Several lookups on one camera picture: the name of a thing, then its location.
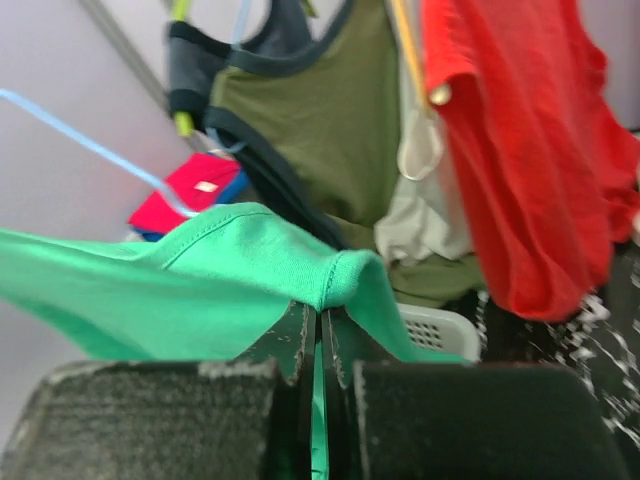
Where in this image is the red tank top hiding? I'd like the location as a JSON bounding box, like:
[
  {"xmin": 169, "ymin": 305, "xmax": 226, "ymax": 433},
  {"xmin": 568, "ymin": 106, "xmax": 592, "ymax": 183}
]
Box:
[{"xmin": 421, "ymin": 1, "xmax": 639, "ymax": 322}]

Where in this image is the yellow plastic hanger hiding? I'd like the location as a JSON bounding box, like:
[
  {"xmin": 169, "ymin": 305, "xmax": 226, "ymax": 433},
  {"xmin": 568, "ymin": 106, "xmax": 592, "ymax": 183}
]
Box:
[{"xmin": 388, "ymin": 0, "xmax": 452, "ymax": 110}]

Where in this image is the white plastic mesh basket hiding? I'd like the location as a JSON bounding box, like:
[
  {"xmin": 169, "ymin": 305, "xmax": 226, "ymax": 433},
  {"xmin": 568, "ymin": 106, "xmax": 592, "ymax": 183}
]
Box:
[{"xmin": 397, "ymin": 304, "xmax": 481, "ymax": 362}]

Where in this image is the olive green tank top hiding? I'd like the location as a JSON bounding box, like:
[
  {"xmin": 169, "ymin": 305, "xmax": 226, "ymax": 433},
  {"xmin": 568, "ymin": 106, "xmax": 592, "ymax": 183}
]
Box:
[{"xmin": 213, "ymin": 1, "xmax": 484, "ymax": 312}]

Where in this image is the navy blue tank top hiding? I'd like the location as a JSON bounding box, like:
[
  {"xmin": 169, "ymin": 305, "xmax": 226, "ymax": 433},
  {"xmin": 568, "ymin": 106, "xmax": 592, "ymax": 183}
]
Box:
[{"xmin": 165, "ymin": 0, "xmax": 351, "ymax": 251}]

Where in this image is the white tank top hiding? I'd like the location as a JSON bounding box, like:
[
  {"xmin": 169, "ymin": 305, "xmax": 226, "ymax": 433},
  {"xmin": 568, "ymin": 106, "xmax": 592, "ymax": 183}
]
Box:
[{"xmin": 374, "ymin": 60, "xmax": 474, "ymax": 266}]

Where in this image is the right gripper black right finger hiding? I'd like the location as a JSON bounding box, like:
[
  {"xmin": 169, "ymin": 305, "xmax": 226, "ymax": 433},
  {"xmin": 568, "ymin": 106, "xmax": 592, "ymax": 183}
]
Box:
[{"xmin": 320, "ymin": 309, "xmax": 630, "ymax": 479}]

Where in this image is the lime green hanger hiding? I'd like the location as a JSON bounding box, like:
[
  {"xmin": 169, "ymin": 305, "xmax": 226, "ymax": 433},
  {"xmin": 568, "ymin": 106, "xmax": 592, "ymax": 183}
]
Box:
[{"xmin": 167, "ymin": 1, "xmax": 317, "ymax": 137}]

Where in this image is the light blue wire hanger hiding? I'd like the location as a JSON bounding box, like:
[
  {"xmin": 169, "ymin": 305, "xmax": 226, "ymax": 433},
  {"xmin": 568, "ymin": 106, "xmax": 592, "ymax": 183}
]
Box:
[{"xmin": 1, "ymin": 89, "xmax": 198, "ymax": 218}]

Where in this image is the folded clothes stack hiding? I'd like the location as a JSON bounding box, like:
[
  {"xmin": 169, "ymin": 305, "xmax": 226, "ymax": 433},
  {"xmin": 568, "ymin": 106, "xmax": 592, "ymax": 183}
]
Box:
[{"xmin": 128, "ymin": 151, "xmax": 250, "ymax": 242}]

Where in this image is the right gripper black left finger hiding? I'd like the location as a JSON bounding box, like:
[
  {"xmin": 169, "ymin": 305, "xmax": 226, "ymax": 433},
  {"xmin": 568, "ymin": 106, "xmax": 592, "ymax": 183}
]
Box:
[{"xmin": 1, "ymin": 302, "xmax": 317, "ymax": 480}]

